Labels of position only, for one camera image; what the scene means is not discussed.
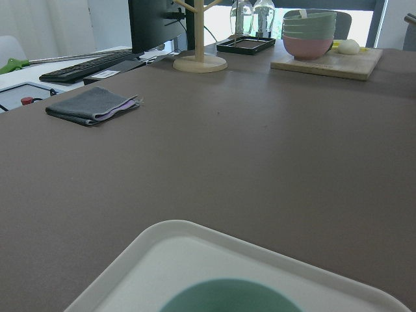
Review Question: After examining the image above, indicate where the black keyboard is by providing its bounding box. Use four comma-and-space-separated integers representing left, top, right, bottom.
39, 49, 143, 83

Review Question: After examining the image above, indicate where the wooden mug tree stand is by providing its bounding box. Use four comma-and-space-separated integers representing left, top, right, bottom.
173, 0, 228, 73

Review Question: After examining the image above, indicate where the grey folded cloth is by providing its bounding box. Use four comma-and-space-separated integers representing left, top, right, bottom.
45, 86, 142, 126

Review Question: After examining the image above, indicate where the green cup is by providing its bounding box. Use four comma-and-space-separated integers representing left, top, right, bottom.
161, 279, 301, 311

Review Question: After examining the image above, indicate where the black wire glass rack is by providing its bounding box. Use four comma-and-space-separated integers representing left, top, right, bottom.
216, 1, 276, 55

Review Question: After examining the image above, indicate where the green bowl stack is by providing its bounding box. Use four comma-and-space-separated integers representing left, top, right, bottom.
282, 10, 337, 60

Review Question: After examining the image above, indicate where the white rabbit serving tray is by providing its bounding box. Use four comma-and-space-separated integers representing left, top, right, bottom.
68, 220, 406, 311

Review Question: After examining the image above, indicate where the bamboo cutting board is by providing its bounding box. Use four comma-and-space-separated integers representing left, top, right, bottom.
270, 48, 383, 81

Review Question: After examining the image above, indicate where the black monitor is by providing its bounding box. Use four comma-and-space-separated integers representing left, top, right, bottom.
128, 0, 195, 53

